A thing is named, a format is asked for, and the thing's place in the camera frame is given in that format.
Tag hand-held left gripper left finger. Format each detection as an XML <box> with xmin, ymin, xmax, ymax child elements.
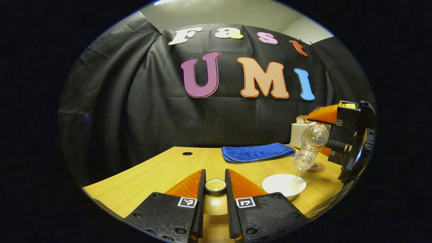
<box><xmin>124</xmin><ymin>169</ymin><xmax>207</xmax><ymax>243</ymax></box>

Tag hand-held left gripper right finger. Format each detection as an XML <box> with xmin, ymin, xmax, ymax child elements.
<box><xmin>225</xmin><ymin>169</ymin><xmax>309</xmax><ymax>243</ymax></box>

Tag clear plastic water bottle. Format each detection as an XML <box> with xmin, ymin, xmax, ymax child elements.
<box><xmin>293</xmin><ymin>122</ymin><xmax>330</xmax><ymax>171</ymax></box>

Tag white toaster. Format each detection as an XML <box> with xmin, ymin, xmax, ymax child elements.
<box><xmin>290</xmin><ymin>122</ymin><xmax>309</xmax><ymax>149</ymax></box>

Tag blue folded towel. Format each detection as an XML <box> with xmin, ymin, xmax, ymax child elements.
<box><xmin>221</xmin><ymin>142</ymin><xmax>296</xmax><ymax>163</ymax></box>

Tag black backdrop cloth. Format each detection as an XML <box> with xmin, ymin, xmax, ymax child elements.
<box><xmin>58</xmin><ymin>12</ymin><xmax>377</xmax><ymax>186</ymax></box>

